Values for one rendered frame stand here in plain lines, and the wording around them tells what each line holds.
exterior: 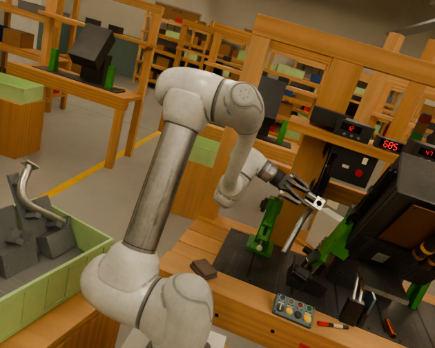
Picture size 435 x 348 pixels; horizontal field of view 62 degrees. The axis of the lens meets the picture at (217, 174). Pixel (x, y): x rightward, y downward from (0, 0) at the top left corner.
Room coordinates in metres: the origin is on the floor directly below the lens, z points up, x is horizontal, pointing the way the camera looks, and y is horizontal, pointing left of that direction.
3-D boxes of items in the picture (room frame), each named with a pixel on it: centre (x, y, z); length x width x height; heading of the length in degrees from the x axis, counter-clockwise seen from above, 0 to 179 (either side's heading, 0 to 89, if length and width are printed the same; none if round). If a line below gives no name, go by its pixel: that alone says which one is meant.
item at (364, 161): (1.65, -0.59, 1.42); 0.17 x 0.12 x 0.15; 81
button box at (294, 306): (1.16, -0.43, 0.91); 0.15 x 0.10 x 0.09; 81
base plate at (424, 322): (1.43, -0.66, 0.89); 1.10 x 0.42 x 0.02; 81
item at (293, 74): (8.54, -0.41, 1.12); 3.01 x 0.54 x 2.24; 86
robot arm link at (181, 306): (0.82, -0.02, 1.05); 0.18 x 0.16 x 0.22; 79
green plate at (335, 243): (1.38, -0.58, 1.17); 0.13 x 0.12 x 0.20; 81
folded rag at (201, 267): (1.26, -0.06, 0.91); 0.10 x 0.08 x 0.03; 41
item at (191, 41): (11.12, 1.80, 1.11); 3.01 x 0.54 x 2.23; 86
